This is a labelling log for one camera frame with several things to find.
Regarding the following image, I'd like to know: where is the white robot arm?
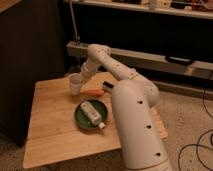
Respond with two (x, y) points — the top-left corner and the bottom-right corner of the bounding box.
(81, 44), (173, 171)

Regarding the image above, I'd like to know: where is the orange carrot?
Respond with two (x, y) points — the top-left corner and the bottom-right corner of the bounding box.
(82, 89), (105, 97)

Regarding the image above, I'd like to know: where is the black white eraser block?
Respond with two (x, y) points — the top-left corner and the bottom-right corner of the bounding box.
(102, 81), (114, 93)

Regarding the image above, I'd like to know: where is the white plastic bottle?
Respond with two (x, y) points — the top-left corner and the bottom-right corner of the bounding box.
(80, 101), (105, 129)

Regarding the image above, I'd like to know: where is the green plate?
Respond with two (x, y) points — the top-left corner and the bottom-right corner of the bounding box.
(74, 99), (108, 130)

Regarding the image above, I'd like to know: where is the wooden table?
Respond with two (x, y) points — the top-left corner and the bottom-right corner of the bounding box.
(22, 71), (169, 170)

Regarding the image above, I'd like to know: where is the vertical metal pole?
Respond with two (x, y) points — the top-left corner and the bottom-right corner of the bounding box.
(69, 0), (80, 45)

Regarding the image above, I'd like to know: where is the upper shelf board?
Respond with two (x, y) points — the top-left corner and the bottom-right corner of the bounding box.
(64, 0), (213, 20)

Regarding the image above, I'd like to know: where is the black handle on rail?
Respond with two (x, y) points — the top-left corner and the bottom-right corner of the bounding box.
(165, 56), (195, 66)

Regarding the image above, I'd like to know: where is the black cable on floor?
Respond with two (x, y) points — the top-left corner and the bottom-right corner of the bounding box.
(177, 88), (213, 171)

